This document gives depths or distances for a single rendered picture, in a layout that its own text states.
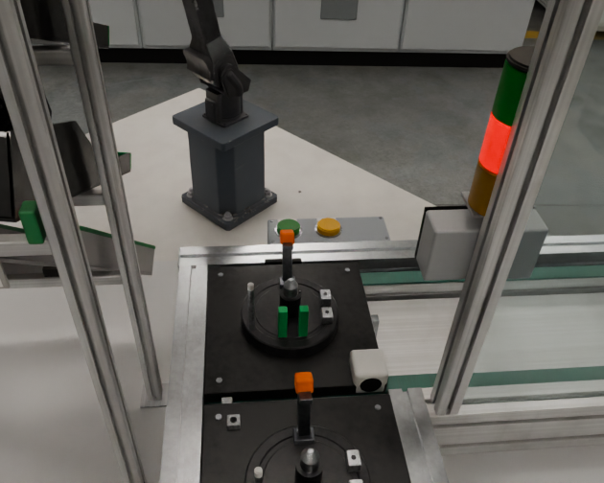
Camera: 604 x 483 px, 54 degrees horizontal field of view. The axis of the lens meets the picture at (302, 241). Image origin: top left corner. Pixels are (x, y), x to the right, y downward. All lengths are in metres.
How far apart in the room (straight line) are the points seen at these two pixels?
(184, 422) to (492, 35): 3.61
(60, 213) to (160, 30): 3.48
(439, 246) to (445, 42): 3.46
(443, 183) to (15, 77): 2.64
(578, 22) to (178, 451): 0.61
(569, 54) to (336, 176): 0.89
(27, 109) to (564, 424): 0.75
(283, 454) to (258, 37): 3.35
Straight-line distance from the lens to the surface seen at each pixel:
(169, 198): 1.29
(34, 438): 0.94
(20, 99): 0.43
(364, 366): 0.80
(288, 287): 0.81
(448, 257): 0.64
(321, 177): 1.35
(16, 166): 0.53
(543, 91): 0.52
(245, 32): 3.87
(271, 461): 0.72
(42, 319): 1.09
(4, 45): 0.42
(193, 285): 0.95
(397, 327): 0.95
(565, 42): 0.51
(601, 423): 0.94
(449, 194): 2.89
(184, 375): 0.84
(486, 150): 0.59
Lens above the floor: 1.62
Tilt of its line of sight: 40 degrees down
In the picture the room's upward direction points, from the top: 3 degrees clockwise
